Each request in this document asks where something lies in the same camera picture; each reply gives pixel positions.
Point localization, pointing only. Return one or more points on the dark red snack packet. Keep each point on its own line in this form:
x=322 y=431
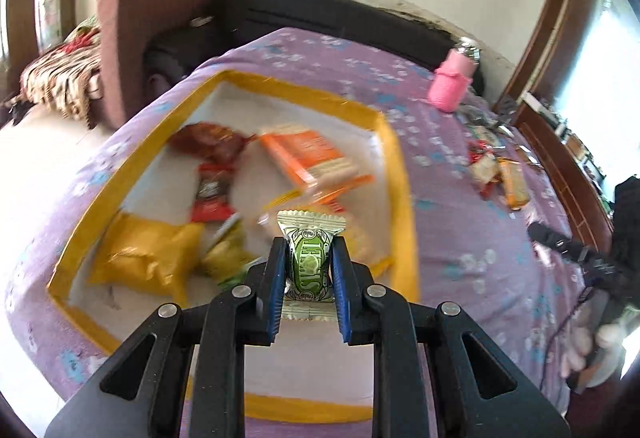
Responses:
x=210 y=140

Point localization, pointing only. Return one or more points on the gold foil snack packet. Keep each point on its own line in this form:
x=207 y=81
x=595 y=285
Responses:
x=145 y=258

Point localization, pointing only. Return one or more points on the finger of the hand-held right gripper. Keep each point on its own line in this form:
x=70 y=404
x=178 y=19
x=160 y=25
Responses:
x=555 y=240

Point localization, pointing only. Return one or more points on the brown armchair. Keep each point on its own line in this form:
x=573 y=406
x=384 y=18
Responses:
x=130 y=33

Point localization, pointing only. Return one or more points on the small yellow snack packet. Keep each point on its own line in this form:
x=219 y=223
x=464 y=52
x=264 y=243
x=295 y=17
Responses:
x=515 y=185

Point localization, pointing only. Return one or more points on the black sofa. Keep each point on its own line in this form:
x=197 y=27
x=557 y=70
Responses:
x=300 y=10

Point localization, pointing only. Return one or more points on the person's right hand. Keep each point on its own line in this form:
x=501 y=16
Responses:
x=580 y=343

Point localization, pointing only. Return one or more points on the green and yellow snack packet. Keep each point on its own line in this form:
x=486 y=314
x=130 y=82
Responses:
x=227 y=253

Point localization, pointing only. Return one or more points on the cream biscuit packet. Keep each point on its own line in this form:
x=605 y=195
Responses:
x=484 y=170

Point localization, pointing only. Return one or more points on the wooden cabinet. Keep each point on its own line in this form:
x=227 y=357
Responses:
x=570 y=168

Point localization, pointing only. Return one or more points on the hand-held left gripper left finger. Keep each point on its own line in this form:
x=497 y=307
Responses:
x=276 y=288

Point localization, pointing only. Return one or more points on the patterned blanket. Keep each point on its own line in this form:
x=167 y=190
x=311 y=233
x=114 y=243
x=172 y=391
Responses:
x=60 y=73

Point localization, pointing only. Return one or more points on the orange cracker packet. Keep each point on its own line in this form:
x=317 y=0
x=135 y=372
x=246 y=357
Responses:
x=305 y=158

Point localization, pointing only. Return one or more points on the small red snack packet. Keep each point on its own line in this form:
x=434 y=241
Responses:
x=212 y=195

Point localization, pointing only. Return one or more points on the maroon snack packet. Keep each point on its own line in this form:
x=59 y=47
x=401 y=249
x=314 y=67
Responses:
x=486 y=192

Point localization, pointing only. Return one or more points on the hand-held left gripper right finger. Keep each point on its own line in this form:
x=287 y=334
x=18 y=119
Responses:
x=342 y=288

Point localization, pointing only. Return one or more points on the pink bottle with knitted sleeve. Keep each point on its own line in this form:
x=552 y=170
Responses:
x=450 y=80

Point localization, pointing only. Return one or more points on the yellow-edged white tray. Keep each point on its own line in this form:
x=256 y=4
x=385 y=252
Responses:
x=390 y=198

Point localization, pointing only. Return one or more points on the small green candy packet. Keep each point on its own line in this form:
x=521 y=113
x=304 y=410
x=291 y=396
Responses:
x=307 y=263

